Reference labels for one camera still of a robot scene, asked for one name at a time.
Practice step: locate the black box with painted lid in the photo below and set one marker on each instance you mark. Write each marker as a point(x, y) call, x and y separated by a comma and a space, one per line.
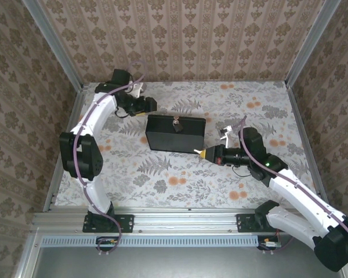
point(162, 139)

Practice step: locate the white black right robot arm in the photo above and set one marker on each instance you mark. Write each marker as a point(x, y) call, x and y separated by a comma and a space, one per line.
point(301, 191)

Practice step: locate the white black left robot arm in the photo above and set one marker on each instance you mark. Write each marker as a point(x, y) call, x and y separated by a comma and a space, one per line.
point(98, 118)

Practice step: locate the floral patterned table cover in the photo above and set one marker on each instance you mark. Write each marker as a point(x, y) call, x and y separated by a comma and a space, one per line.
point(191, 185)

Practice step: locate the small circuit board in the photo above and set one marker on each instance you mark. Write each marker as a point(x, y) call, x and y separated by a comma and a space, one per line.
point(269, 244)
point(107, 242)

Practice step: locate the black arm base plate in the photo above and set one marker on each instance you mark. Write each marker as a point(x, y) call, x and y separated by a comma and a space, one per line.
point(245, 223)
point(124, 223)

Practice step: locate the aluminium mounting rail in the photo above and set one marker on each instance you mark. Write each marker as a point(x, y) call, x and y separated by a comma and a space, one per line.
point(185, 221)

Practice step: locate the aluminium table side rail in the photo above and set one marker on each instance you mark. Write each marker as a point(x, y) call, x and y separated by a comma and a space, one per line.
point(68, 139)
point(303, 136)

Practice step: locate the aluminium frame post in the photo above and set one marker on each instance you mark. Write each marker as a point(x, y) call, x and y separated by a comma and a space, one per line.
point(313, 43)
point(53, 43)

